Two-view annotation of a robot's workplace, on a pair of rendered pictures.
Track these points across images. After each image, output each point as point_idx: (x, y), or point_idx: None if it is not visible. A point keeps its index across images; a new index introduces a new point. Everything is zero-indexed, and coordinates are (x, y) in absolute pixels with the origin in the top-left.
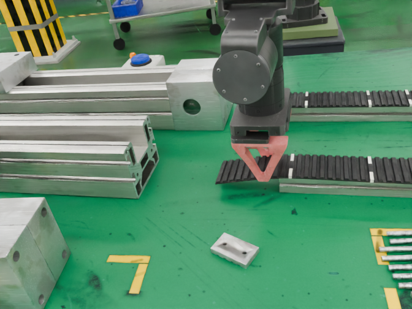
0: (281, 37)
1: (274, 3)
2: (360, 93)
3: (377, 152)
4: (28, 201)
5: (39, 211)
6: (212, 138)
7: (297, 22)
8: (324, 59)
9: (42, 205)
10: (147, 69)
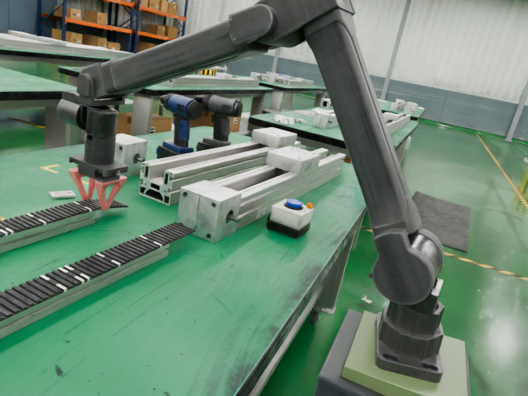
0: (88, 117)
1: (95, 100)
2: (120, 259)
3: (57, 254)
4: (126, 143)
5: (119, 144)
6: (170, 222)
7: (376, 328)
8: (258, 320)
9: (122, 145)
10: (248, 188)
